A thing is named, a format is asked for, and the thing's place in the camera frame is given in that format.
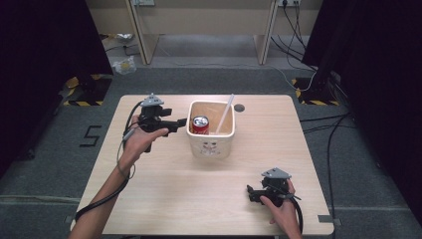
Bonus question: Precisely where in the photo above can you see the clear plastic bag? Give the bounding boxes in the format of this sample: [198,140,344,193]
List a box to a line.
[111,55,138,76]

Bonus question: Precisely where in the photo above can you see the white straw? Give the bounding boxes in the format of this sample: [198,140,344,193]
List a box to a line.
[215,93,236,135]

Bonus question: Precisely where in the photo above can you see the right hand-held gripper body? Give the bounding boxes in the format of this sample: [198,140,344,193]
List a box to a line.
[260,166,293,207]

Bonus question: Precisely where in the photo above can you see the cream square bin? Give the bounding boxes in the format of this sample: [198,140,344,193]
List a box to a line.
[185,100,236,159]

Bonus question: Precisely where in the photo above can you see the black socket cables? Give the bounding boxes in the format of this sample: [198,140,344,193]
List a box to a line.
[270,0,318,73]

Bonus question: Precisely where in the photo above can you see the person's left hand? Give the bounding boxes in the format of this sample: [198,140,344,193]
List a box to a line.
[118,126,170,171]

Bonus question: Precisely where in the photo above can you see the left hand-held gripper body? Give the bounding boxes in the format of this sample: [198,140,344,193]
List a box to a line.
[136,93,174,154]

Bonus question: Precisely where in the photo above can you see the person's right hand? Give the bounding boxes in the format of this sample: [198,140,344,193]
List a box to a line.
[260,178,301,234]

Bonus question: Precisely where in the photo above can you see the left hand-held gripper black cable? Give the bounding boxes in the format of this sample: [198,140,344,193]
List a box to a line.
[74,101,144,224]

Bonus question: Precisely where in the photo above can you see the hand-held gripper black cable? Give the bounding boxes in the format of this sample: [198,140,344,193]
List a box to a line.
[280,192,305,233]
[74,101,144,224]

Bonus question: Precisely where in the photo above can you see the black stand base hazard tape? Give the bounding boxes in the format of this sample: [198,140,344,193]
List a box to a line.
[291,76,341,107]
[62,74,113,108]

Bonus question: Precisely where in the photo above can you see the right hand-held gripper black cable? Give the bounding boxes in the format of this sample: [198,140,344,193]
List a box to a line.
[280,192,305,233]

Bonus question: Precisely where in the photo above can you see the black curtain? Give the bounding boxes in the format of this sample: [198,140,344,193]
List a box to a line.
[0,0,114,178]
[301,0,422,228]

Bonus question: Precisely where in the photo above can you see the thin black floor cable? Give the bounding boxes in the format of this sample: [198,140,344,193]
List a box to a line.
[99,33,142,57]

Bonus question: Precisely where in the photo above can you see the black floor cables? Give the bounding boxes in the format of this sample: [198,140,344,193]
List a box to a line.
[299,112,357,135]

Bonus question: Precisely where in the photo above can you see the white floor cable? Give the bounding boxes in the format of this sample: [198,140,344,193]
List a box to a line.
[158,42,318,93]

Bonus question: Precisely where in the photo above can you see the red drink can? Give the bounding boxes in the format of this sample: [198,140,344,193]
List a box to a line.
[191,115,211,135]

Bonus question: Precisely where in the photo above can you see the crumpled foil bag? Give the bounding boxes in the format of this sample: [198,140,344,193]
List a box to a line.
[113,32,134,44]

